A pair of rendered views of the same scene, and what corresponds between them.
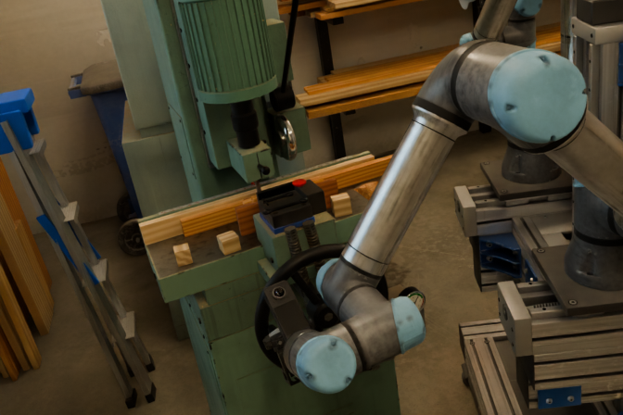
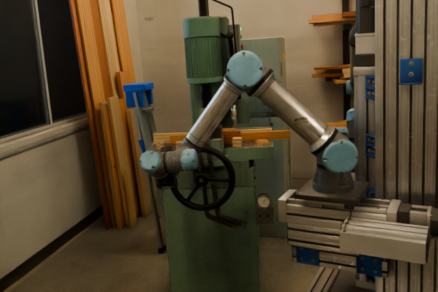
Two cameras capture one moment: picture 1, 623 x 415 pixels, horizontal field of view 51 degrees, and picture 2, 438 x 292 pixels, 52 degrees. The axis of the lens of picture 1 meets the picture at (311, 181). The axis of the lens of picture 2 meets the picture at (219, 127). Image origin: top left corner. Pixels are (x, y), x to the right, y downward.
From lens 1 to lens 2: 1.02 m
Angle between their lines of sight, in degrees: 27
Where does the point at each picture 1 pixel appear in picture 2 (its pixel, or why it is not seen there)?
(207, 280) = not seen: hidden behind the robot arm
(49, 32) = not seen: hidden behind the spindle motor
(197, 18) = (187, 45)
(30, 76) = (183, 92)
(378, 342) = (172, 159)
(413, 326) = (188, 158)
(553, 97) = (246, 68)
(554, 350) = (297, 222)
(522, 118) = (231, 74)
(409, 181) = (212, 105)
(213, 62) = (190, 64)
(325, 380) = (145, 164)
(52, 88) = not seen: hidden behind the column
